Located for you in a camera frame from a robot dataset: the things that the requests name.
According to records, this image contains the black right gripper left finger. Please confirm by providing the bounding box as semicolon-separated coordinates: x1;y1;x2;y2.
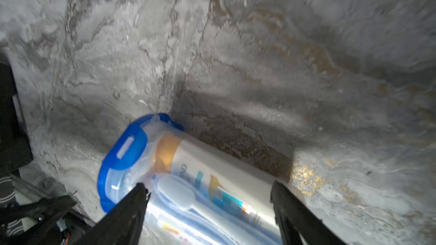
76;183;151;245

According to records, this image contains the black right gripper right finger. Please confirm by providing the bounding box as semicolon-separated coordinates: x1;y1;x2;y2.
270;181;345;245

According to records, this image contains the white tube with orange cap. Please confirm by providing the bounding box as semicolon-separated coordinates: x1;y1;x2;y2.
154;133;275;216

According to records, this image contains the blue container lid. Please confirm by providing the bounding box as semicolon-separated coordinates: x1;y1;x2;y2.
97;113;184;213

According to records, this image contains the clear plastic toiletry container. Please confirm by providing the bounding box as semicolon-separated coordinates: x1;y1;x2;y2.
97;113;282;245

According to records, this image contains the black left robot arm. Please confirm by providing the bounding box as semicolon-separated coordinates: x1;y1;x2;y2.
1;55;92;245

